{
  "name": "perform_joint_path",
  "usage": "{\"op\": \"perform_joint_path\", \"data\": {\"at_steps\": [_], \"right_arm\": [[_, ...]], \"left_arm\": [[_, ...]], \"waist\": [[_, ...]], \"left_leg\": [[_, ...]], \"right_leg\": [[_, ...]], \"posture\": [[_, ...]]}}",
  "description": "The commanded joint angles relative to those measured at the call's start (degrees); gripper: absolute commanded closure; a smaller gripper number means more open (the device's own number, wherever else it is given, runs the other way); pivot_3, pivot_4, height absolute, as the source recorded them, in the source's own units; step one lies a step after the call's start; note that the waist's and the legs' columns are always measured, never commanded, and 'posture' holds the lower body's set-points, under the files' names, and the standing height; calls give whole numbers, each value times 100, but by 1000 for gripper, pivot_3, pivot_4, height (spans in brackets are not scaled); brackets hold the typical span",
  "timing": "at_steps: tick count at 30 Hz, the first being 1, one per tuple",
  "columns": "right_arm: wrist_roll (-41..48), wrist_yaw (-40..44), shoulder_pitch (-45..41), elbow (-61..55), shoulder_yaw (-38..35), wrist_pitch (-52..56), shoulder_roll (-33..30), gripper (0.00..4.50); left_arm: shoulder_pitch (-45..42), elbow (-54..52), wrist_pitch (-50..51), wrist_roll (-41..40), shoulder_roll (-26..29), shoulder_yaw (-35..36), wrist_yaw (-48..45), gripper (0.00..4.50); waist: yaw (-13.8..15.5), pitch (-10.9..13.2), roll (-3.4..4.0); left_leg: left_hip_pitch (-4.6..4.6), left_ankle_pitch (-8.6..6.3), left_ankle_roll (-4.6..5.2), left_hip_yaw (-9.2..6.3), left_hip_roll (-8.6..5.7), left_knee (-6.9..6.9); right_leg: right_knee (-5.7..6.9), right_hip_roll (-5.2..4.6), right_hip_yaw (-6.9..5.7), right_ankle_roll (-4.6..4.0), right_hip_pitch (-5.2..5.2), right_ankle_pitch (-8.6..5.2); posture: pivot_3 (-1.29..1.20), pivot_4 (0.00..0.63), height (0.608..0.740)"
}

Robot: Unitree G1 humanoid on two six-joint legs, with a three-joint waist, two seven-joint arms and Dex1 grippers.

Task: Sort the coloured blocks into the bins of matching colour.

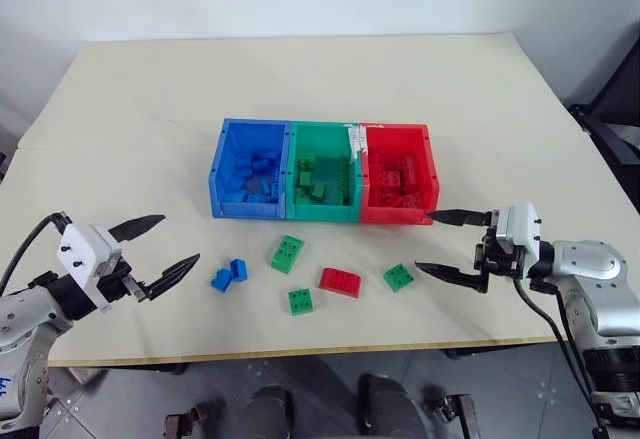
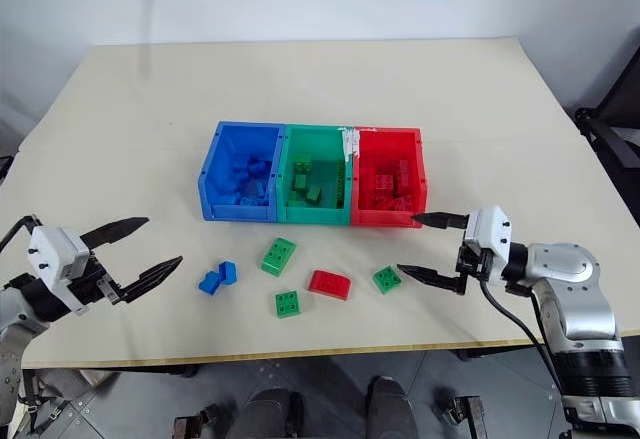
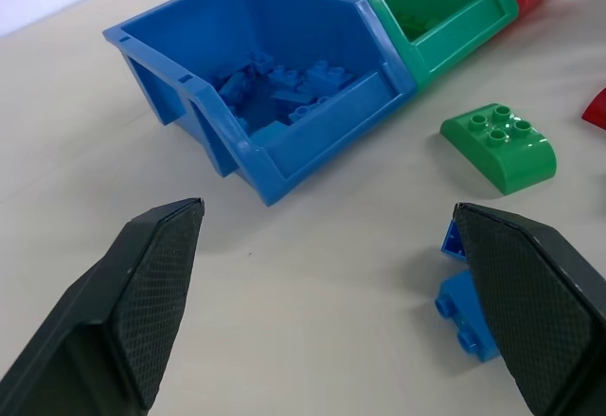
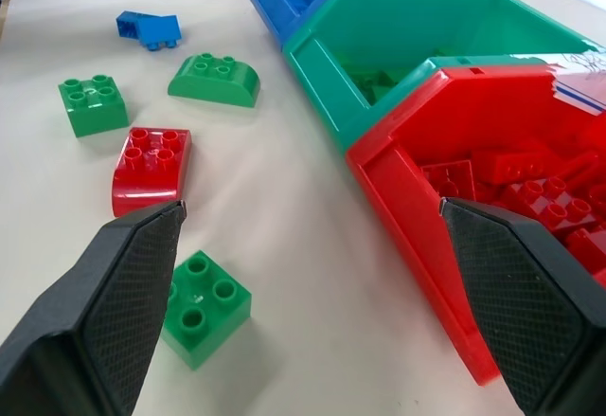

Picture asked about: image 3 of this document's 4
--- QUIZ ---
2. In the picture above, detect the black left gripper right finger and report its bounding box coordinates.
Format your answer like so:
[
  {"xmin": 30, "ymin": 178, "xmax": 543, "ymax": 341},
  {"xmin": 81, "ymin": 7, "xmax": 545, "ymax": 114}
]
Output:
[{"xmin": 452, "ymin": 202, "xmax": 606, "ymax": 416}]

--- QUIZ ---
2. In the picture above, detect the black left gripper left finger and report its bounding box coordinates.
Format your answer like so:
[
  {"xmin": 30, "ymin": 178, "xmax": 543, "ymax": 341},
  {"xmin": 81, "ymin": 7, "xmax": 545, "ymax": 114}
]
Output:
[{"xmin": 0, "ymin": 196, "xmax": 206, "ymax": 416}]

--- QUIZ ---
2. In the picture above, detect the blue toy brick with studs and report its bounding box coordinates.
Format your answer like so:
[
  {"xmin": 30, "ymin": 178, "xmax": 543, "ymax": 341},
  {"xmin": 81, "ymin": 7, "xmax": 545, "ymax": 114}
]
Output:
[{"xmin": 434, "ymin": 269, "xmax": 501, "ymax": 364}]

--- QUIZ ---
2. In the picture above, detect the small blue toy brick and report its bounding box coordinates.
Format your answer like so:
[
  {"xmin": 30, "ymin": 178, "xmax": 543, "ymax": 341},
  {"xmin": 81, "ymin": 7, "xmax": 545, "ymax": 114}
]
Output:
[{"xmin": 439, "ymin": 219, "xmax": 469, "ymax": 260}]

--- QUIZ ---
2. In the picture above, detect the green curved toy brick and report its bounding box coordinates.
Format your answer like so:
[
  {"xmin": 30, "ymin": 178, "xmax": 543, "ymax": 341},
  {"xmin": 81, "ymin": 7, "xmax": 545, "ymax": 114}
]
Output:
[{"xmin": 439, "ymin": 102, "xmax": 559, "ymax": 196}]

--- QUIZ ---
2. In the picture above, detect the red curved toy brick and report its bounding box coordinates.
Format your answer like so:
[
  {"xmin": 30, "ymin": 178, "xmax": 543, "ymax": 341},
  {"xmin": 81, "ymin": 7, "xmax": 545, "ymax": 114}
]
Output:
[{"xmin": 579, "ymin": 86, "xmax": 606, "ymax": 129}]

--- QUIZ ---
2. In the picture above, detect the blue toy brick in bin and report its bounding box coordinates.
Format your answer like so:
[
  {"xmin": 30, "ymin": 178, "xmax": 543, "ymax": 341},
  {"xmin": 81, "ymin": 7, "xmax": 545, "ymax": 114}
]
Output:
[
  {"xmin": 267, "ymin": 65, "xmax": 304, "ymax": 90},
  {"xmin": 289, "ymin": 95, "xmax": 333, "ymax": 124},
  {"xmin": 305, "ymin": 60, "xmax": 353, "ymax": 91},
  {"xmin": 218, "ymin": 51, "xmax": 273, "ymax": 110}
]

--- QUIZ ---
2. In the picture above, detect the blue plastic storage bin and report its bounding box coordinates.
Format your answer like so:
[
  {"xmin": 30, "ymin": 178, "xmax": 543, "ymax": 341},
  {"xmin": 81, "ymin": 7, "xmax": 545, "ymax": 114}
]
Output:
[{"xmin": 101, "ymin": 0, "xmax": 418, "ymax": 208}]

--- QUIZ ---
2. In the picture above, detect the green plastic storage bin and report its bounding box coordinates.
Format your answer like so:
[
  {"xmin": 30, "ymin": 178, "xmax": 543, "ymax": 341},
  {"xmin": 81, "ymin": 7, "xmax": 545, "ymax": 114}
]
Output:
[{"xmin": 240, "ymin": 0, "xmax": 520, "ymax": 89}]

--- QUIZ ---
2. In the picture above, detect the green toy brick in bin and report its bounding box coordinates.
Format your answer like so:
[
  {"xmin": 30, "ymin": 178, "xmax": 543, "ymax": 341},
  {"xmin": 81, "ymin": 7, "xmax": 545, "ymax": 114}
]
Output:
[{"xmin": 399, "ymin": 13, "xmax": 439, "ymax": 41}]

